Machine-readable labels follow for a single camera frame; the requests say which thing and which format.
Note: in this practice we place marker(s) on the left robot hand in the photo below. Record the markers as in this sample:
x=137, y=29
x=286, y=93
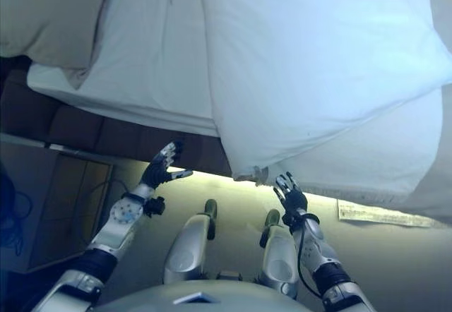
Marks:
x=157, y=172

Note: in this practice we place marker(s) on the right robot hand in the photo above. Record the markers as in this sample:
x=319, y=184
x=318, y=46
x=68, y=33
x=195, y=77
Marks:
x=295, y=200

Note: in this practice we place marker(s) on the white duvet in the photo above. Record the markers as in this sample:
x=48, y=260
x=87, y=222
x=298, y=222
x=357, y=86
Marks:
x=318, y=61

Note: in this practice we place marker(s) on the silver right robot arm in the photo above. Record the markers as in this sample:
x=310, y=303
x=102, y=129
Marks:
x=318, y=252

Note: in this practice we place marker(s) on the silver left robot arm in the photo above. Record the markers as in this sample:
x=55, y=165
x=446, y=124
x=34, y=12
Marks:
x=109, y=231

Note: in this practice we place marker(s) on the white bed sheet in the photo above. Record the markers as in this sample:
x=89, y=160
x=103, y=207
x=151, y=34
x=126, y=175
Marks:
x=148, y=61

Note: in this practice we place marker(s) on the silver right robot leg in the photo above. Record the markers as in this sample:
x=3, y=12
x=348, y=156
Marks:
x=279, y=255

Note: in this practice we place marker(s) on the silver robot leg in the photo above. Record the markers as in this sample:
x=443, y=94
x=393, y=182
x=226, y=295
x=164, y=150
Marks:
x=187, y=245
x=279, y=255

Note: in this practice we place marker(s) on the silver left robot leg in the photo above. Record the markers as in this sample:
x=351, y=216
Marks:
x=187, y=245

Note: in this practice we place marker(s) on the beige padded headboard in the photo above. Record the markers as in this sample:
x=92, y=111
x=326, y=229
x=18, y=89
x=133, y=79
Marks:
x=88, y=128

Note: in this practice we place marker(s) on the white printed paper strip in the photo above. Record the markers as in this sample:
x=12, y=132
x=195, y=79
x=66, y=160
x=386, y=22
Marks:
x=381, y=215

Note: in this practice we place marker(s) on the wooden nightstand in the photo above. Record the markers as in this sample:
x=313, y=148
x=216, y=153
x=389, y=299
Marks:
x=63, y=202

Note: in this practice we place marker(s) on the grey robot torso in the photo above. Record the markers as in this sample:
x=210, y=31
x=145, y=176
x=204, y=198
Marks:
x=212, y=298

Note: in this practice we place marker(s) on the beige pillow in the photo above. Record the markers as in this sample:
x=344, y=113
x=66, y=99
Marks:
x=49, y=15

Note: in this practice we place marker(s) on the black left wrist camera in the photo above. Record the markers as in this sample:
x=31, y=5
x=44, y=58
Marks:
x=155, y=207

